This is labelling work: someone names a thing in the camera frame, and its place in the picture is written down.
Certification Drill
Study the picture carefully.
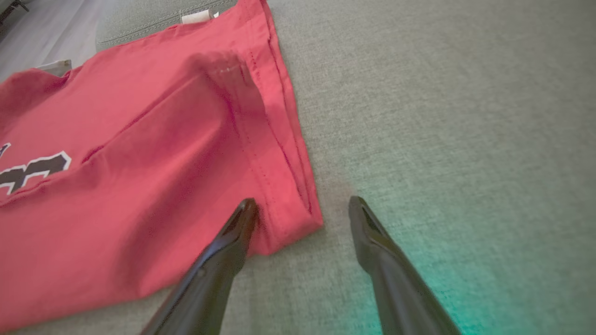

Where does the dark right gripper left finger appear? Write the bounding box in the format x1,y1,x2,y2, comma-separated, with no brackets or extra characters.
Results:
140,198,259,335

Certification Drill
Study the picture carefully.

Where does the grey stitched sofa seat cushion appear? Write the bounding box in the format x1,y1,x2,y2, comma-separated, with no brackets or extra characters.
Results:
95,0,239,52

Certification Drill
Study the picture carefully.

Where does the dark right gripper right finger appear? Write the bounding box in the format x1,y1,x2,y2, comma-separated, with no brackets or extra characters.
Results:
348,195,461,335

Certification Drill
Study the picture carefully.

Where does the large grey fabric sofa seat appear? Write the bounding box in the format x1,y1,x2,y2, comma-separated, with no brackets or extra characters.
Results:
0,0,596,335

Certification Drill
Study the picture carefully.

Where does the red jersey with black number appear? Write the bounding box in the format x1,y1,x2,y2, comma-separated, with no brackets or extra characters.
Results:
0,0,325,334

